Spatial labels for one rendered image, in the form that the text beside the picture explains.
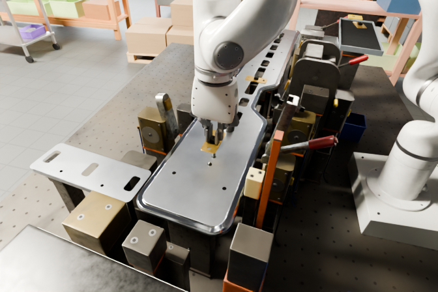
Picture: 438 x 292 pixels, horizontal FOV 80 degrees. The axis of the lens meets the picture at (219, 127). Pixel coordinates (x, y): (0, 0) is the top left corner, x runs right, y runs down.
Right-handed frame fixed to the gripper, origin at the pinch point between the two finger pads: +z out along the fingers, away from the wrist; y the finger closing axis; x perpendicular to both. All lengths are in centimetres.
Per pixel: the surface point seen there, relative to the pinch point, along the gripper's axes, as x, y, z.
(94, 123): -29, 72, 38
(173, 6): -270, 157, 45
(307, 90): -22.9, -19.5, -4.2
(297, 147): 0.7, -19.7, -2.7
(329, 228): -12, -37, 38
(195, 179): 8.8, 1.1, 7.8
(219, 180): 7.1, -4.3, 7.8
